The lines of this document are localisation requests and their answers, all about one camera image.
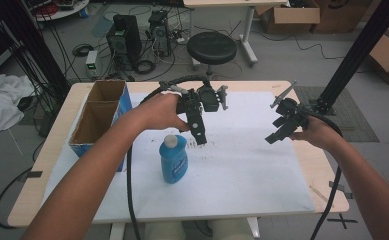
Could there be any white cloth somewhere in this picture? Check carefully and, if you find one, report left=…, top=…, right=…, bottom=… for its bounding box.
left=0, top=72, right=37, bottom=135

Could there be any grey floor mat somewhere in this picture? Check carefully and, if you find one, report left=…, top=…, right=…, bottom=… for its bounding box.
left=293, top=85, right=380, bottom=144

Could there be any black tape cross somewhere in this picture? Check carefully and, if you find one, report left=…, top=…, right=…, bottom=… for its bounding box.
left=326, top=213, right=359, bottom=231

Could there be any person's right hand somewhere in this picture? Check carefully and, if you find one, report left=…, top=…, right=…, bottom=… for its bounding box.
left=289, top=115, right=344, bottom=152

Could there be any person's left hand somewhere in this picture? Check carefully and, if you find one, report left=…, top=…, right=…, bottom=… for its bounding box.
left=137, top=92, right=191, bottom=133

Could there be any white table mat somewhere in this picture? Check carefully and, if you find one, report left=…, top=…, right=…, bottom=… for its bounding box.
left=41, top=90, right=316, bottom=224

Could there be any white background table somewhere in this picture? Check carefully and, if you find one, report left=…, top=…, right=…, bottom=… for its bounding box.
left=182, top=0, right=290, bottom=67

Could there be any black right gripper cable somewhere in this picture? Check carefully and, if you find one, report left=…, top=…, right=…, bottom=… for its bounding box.
left=306, top=109, right=345, bottom=240

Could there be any coiled black cable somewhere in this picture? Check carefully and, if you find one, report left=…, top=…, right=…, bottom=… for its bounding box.
left=72, top=43, right=95, bottom=58
left=133, top=58, right=157, bottom=75

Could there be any round white table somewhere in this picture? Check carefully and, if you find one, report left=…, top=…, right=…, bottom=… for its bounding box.
left=24, top=0, right=91, bottom=23

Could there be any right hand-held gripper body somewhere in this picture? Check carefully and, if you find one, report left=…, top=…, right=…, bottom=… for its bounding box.
left=269, top=79, right=312, bottom=134

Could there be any large closed cardboard box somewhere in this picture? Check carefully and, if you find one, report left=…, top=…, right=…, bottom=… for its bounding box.
left=309, top=0, right=374, bottom=35

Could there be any bundle of black cables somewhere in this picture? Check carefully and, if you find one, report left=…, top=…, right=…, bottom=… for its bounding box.
left=0, top=0, right=71, bottom=93

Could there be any blue bottle with white cap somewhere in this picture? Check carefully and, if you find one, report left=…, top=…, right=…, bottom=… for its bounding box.
left=158, top=133, right=189, bottom=185

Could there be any wooden table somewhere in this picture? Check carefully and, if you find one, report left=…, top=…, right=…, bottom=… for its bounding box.
left=7, top=79, right=350, bottom=228

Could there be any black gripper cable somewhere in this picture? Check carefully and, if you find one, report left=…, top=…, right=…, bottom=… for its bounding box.
left=125, top=75, right=212, bottom=240
left=306, top=109, right=345, bottom=240

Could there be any open computer tower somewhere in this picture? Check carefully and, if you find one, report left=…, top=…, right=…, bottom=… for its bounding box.
left=147, top=9, right=172, bottom=58

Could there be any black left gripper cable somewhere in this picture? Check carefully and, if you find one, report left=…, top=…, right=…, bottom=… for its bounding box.
left=125, top=75, right=212, bottom=240

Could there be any black metal stand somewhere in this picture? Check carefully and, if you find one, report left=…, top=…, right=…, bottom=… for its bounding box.
left=309, top=0, right=389, bottom=117

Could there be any cardboard box with blue sides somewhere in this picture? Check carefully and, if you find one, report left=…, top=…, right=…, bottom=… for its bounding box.
left=68, top=79, right=134, bottom=173

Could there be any black round stool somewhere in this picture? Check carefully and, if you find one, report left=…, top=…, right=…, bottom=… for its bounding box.
left=186, top=31, right=239, bottom=81

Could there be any open cardboard box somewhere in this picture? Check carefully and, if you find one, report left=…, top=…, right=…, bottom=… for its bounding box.
left=254, top=0, right=322, bottom=35

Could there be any small white power supply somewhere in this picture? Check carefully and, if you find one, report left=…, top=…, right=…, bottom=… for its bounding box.
left=84, top=49, right=100, bottom=71

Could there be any cardboard box with contents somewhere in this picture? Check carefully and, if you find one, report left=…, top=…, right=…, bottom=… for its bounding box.
left=367, top=15, right=389, bottom=87

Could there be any black computer tower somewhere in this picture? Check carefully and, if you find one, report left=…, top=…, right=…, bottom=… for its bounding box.
left=105, top=13, right=143, bottom=68

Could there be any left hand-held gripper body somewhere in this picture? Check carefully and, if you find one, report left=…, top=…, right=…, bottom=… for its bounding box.
left=176, top=84, right=230, bottom=115

